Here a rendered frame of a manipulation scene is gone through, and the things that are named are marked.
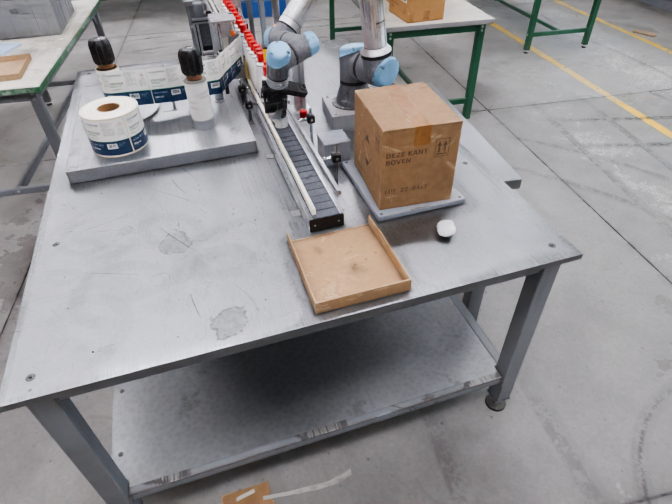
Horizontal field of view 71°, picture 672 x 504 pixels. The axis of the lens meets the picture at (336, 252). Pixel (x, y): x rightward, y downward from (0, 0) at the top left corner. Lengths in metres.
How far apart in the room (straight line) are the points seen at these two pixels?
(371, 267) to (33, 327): 0.87
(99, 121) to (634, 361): 2.33
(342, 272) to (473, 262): 0.37
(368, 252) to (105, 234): 0.81
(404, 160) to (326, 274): 0.41
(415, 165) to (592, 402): 1.27
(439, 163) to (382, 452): 1.08
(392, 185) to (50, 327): 1.00
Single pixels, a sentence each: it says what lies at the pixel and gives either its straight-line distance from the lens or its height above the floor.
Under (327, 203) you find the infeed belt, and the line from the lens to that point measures 1.48.
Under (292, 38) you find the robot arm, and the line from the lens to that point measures 1.70.
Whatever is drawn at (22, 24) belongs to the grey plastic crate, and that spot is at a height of 0.88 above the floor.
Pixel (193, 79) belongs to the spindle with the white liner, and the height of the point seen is 1.07.
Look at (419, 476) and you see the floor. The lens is 1.90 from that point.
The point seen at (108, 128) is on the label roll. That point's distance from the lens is 1.88.
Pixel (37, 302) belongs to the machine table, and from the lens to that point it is 1.48.
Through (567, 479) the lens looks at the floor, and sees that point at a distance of 2.04.
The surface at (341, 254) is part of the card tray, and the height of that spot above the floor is 0.83.
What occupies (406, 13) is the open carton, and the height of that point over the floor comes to 0.84.
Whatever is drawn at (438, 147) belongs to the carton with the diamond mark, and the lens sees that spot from 1.45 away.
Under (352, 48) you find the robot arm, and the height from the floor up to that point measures 1.12.
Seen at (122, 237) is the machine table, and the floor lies 0.83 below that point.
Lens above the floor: 1.73
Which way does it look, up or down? 41 degrees down
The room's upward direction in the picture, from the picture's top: 2 degrees counter-clockwise
